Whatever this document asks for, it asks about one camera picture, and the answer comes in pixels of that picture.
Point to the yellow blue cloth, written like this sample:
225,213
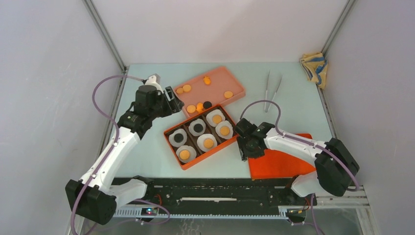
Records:
315,66

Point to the metal tongs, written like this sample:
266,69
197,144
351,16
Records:
270,93

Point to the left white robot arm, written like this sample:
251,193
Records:
93,196

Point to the orange cookie box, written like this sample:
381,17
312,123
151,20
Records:
192,140

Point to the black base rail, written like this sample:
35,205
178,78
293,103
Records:
224,196

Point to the round orange cookie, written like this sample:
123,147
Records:
208,143
191,109
228,94
217,119
184,155
179,90
225,130
186,88

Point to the white paper cup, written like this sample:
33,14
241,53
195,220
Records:
189,148
224,123
201,139
195,122
211,114
175,144

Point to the pink cookie tray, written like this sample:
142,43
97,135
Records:
222,80

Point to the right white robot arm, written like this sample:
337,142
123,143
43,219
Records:
335,166

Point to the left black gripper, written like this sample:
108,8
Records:
174,105

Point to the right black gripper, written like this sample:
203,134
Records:
243,150

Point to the black sandwich cookie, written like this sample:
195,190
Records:
198,128
178,138
207,105

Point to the orange fish cookie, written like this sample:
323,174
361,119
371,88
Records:
199,107
207,80

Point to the orange box lid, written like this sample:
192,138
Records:
285,158

